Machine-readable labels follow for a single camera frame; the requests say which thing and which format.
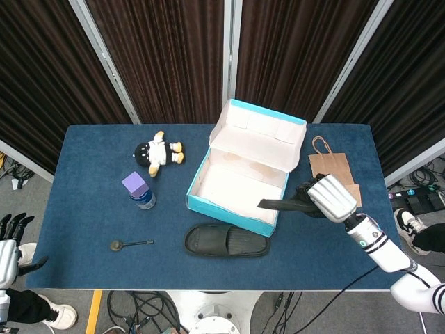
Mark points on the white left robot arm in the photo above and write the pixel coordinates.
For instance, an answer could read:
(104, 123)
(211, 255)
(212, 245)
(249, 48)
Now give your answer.
(2, 306)

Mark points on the black white penguin plush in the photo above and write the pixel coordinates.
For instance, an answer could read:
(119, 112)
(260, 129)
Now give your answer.
(156, 154)

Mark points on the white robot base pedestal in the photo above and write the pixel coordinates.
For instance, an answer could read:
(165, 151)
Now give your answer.
(215, 313)

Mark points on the dark metal spoon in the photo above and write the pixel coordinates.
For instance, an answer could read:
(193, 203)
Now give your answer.
(115, 245)

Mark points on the white black sneaker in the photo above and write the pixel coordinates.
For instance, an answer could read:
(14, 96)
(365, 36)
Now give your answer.
(406, 221)

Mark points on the blue drink can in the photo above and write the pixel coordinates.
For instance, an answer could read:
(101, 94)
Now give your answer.
(146, 202)

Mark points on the power strip with lit buttons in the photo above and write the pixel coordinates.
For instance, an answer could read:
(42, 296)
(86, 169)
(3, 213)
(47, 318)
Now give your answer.
(401, 193)

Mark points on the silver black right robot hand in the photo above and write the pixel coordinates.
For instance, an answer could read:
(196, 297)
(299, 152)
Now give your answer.
(335, 200)

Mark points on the white frame post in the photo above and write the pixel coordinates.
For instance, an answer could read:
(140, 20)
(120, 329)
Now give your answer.
(231, 52)
(104, 59)
(417, 161)
(28, 161)
(351, 59)

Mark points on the black trouser leg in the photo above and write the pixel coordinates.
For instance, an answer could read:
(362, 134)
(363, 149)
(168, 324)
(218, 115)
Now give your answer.
(28, 306)
(431, 238)

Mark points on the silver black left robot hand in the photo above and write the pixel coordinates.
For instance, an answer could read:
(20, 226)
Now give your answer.
(7, 261)

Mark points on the black rubber slipper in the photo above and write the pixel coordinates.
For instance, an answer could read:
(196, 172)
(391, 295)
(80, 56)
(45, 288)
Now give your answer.
(208, 240)
(278, 204)

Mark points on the dark brown curtain panel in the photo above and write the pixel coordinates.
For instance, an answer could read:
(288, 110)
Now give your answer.
(410, 69)
(288, 52)
(167, 52)
(41, 69)

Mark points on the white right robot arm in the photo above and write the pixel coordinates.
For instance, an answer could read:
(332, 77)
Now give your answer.
(386, 254)

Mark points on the blue table cloth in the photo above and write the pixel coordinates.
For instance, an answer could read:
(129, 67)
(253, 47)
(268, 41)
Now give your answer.
(104, 268)

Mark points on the brown paper bag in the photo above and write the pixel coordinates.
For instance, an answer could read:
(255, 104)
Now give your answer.
(330, 163)

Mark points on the yellow floor tape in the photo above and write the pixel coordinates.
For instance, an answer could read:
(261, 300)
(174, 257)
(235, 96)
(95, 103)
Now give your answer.
(93, 313)

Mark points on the light blue shoe box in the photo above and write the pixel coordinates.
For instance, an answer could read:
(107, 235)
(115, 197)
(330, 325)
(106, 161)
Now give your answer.
(240, 188)

